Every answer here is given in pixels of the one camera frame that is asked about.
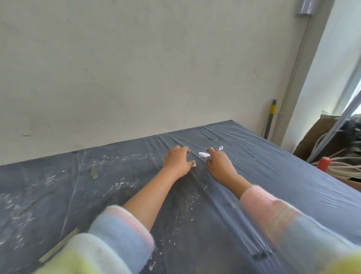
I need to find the person's left hand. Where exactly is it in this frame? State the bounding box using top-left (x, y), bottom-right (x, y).
top-left (162, 145), bottom-right (197, 181)

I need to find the person's right hand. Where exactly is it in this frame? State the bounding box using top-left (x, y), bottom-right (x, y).
top-left (205, 147), bottom-right (244, 186)

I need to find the pale green tape strip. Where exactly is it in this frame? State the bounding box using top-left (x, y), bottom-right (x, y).
top-left (38, 227), bottom-right (81, 263)

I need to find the person's left forearm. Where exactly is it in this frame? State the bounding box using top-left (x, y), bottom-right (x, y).
top-left (33, 166), bottom-right (180, 274)

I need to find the person's right forearm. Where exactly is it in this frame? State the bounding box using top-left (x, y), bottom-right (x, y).
top-left (227, 175), bottom-right (361, 274)

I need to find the dark grey covered table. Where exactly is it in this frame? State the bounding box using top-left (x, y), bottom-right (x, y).
top-left (0, 120), bottom-right (361, 274)

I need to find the grey pole yellow band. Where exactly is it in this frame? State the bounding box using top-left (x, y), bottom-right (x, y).
top-left (263, 99), bottom-right (278, 141)

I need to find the brown cardboard box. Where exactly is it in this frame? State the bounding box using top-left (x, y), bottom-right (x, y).
top-left (293, 114), bottom-right (361, 193)

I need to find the red capped item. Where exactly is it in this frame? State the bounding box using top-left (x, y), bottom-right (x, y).
top-left (317, 156), bottom-right (331, 172)

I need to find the grey plastic pipe end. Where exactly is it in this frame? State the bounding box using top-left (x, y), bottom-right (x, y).
top-left (295, 0), bottom-right (320, 16)

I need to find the grey wall pipe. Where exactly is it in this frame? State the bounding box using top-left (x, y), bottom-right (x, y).
top-left (272, 14), bottom-right (314, 145)

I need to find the grey metal rail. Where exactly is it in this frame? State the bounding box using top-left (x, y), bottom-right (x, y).
top-left (306, 90), bottom-right (361, 164)

